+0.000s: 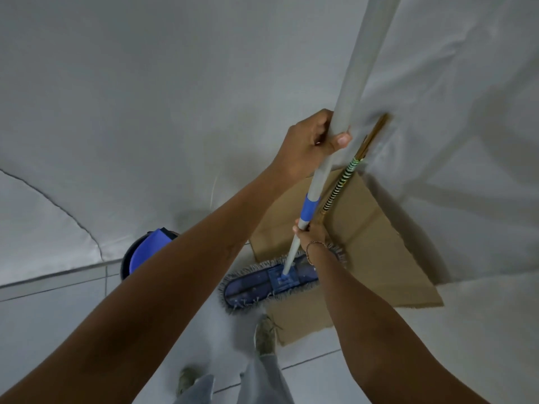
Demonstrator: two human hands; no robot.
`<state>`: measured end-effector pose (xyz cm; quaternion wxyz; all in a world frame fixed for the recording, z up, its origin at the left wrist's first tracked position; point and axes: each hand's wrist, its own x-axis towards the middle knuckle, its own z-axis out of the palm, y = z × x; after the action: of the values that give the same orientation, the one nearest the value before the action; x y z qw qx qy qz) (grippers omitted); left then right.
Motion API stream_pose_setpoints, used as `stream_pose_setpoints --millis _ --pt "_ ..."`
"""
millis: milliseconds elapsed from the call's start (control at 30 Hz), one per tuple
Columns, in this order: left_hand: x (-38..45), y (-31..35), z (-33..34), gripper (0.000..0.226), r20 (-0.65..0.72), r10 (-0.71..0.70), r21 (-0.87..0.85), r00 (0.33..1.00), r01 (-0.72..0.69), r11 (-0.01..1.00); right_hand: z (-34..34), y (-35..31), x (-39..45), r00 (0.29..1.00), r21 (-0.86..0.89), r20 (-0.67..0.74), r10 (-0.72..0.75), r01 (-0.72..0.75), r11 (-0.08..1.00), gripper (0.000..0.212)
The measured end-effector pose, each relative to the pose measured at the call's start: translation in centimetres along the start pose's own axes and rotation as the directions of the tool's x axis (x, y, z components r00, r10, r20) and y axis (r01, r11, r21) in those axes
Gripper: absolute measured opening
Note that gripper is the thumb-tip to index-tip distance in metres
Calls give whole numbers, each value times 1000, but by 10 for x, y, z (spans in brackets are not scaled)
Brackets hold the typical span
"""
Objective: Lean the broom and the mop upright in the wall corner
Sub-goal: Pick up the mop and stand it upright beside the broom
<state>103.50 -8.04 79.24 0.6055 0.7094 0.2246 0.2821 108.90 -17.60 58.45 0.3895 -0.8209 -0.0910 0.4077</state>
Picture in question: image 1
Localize person's left hand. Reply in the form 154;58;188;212
269;108;353;184

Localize person's right hand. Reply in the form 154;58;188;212
293;218;332;254

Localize blue mop grey handle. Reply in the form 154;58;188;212
218;0;404;315

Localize person's right forearm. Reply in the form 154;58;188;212
309;243;492;404

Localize person's left forearm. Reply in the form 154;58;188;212
0;162;291;404

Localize brown cardboard sheet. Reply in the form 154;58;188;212
249;166;445;346

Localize person's right grey shoe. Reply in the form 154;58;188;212
254;314;281;357

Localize person's grey shoe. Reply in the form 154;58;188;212
254;314;281;357
176;366;204;396

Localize grey trousers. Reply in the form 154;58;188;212
174;352;296;404

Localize blue bucket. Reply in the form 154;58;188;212
120;228;180;281

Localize person's left grey shoe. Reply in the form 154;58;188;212
176;366;204;396

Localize white fabric sheet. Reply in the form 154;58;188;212
0;0;539;291

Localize thin wrist bracelet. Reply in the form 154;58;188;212
305;241;329;266

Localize broom with striped handle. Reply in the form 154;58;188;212
318;113;390;226

